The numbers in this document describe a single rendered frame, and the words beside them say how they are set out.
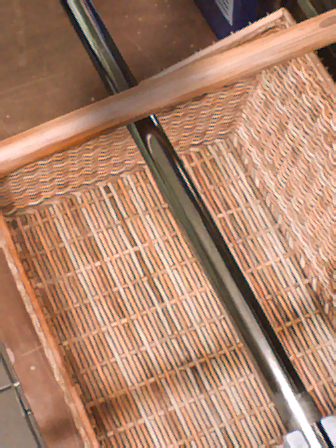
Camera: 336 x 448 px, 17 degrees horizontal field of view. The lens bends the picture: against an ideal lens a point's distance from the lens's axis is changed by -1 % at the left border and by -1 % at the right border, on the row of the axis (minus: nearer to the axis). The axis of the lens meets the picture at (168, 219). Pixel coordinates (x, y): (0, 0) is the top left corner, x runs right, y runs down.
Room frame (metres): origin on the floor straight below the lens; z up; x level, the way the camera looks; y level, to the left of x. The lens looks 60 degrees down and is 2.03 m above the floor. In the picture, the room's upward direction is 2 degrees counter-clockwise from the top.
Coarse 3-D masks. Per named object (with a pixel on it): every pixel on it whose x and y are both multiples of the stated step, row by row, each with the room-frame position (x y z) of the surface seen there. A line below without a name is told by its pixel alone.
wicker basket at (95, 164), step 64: (320, 64) 0.91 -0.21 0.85; (192, 128) 0.95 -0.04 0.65; (256, 128) 0.95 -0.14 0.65; (320, 128) 0.85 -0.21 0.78; (0, 192) 0.84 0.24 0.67; (64, 192) 0.88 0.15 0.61; (128, 192) 0.89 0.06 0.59; (256, 192) 0.87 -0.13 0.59; (320, 192) 0.80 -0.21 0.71; (64, 256) 0.78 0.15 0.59; (128, 256) 0.78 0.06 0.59; (192, 256) 0.77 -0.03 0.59; (256, 256) 0.77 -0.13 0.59; (320, 256) 0.74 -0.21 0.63; (64, 320) 0.68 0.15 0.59; (128, 320) 0.67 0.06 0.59; (192, 320) 0.67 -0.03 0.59; (320, 320) 0.66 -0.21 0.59; (64, 384) 0.54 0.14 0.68; (128, 384) 0.58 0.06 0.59; (192, 384) 0.57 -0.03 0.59; (256, 384) 0.57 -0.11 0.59; (320, 384) 0.56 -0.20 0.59
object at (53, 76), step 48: (0, 0) 1.29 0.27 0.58; (48, 0) 1.28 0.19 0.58; (96, 0) 1.28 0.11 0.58; (144, 0) 1.27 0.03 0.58; (192, 0) 1.27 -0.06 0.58; (0, 48) 1.18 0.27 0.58; (48, 48) 1.18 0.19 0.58; (144, 48) 1.17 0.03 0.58; (192, 48) 1.16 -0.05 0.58; (0, 96) 1.08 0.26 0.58; (48, 96) 1.08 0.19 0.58; (96, 96) 1.07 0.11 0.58; (144, 192) 0.89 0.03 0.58; (0, 288) 0.73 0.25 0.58; (192, 288) 0.72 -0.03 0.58; (0, 336) 0.66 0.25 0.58; (48, 384) 0.58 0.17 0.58; (48, 432) 0.51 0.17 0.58
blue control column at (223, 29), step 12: (204, 0) 1.24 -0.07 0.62; (240, 0) 1.13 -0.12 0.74; (252, 0) 1.13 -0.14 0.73; (204, 12) 1.24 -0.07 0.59; (216, 12) 1.20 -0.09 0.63; (240, 12) 1.13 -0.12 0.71; (252, 12) 1.13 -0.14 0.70; (216, 24) 1.19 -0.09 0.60; (228, 24) 1.16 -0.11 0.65; (240, 24) 1.13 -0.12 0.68; (216, 36) 1.19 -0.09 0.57
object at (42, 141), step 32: (288, 32) 0.68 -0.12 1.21; (320, 32) 0.68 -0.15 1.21; (192, 64) 0.64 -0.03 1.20; (224, 64) 0.64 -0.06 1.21; (256, 64) 0.65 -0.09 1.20; (128, 96) 0.61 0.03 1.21; (160, 96) 0.61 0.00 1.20; (192, 96) 0.62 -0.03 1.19; (32, 128) 0.58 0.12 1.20; (64, 128) 0.58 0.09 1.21; (96, 128) 0.58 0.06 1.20; (0, 160) 0.55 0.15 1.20; (32, 160) 0.55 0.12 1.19
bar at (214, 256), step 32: (64, 0) 0.76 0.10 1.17; (96, 32) 0.71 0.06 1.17; (96, 64) 0.68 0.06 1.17; (128, 128) 0.60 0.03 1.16; (160, 128) 0.60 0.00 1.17; (160, 160) 0.56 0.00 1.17; (192, 192) 0.52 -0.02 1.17; (192, 224) 0.49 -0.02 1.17; (224, 256) 0.46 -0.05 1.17; (224, 288) 0.43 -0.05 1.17; (256, 320) 0.40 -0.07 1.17; (256, 352) 0.37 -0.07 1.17; (288, 384) 0.34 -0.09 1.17; (288, 416) 0.31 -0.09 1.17; (320, 416) 0.31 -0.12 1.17
